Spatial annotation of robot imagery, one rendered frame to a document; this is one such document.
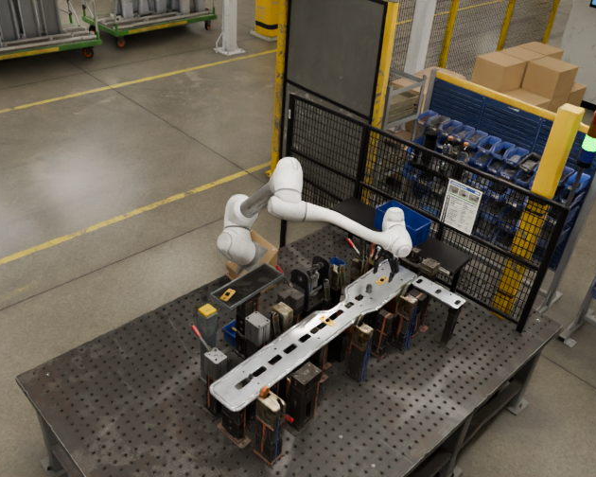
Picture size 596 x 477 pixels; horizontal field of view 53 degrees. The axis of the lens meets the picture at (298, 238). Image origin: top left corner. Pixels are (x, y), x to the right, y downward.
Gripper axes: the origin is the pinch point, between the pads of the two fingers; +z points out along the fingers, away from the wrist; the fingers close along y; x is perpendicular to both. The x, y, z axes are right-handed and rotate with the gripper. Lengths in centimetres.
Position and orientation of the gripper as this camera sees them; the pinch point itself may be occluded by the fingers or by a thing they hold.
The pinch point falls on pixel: (383, 273)
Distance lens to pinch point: 329.1
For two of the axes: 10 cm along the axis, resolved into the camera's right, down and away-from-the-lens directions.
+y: 7.4, 4.3, -5.2
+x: 6.7, -3.8, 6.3
